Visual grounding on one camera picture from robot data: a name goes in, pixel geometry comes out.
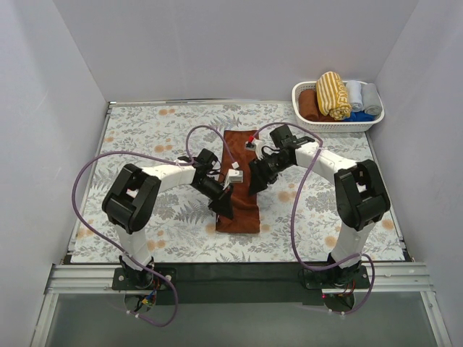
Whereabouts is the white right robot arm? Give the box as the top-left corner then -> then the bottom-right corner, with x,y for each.
245,122 -> 391,288

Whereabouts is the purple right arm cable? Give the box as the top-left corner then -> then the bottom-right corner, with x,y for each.
247,122 -> 375,316

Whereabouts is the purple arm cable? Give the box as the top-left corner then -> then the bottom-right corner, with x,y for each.
71,124 -> 236,327
247,122 -> 375,316

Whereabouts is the rolled grey towel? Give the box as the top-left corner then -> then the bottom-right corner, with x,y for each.
361,83 -> 383,116

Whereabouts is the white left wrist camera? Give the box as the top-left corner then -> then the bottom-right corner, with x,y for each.
224,161 -> 244,187

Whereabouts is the yellow striped towel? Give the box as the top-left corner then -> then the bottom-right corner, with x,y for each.
315,72 -> 352,121

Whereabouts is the brown towel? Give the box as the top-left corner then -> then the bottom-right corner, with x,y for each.
216,130 -> 260,234
318,114 -> 336,122
298,89 -> 320,121

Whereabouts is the rolled light blue towel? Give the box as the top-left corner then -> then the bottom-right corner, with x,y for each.
346,80 -> 363,112

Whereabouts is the aluminium frame rail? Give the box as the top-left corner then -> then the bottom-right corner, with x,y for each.
46,262 -> 435,294

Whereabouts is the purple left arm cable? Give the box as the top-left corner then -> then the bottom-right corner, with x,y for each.
71,124 -> 236,327

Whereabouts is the white plastic basket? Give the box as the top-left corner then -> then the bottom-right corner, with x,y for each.
292,81 -> 385,133

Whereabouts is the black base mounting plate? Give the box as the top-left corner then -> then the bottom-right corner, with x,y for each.
111,262 -> 370,311

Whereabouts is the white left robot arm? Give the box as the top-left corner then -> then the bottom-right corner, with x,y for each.
102,149 -> 234,289

